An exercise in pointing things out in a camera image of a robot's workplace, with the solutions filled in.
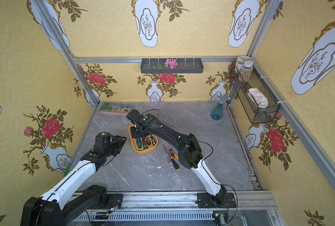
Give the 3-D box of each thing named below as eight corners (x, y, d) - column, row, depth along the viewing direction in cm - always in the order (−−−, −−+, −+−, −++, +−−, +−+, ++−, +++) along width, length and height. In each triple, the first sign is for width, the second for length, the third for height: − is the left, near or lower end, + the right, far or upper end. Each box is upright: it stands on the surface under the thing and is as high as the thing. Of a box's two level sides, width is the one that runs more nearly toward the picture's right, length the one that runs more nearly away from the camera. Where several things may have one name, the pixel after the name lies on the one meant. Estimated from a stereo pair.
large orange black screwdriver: (175, 172, 86) (175, 170, 83) (167, 151, 95) (167, 149, 92) (180, 170, 86) (180, 168, 84) (171, 149, 95) (171, 147, 93)
